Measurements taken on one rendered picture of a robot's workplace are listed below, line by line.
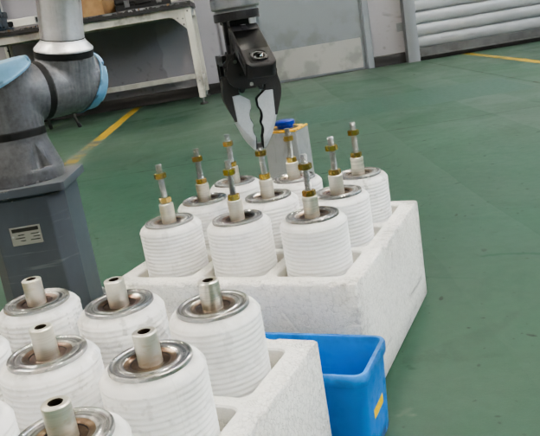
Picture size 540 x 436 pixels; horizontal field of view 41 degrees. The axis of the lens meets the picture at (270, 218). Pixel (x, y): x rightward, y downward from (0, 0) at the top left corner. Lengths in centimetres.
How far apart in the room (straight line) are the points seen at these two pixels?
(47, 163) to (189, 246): 44
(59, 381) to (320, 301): 41
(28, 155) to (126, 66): 494
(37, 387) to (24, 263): 77
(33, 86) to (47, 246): 30
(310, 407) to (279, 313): 24
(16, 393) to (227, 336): 20
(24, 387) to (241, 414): 20
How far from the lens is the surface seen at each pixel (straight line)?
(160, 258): 109
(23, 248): 144
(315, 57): 628
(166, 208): 110
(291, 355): 77
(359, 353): 95
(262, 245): 103
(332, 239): 98
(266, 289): 99
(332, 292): 95
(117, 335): 77
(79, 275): 145
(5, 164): 142
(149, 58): 630
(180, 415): 63
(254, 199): 115
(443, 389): 104
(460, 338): 118
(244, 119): 112
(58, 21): 148
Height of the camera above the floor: 52
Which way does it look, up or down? 15 degrees down
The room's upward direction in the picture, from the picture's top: 9 degrees counter-clockwise
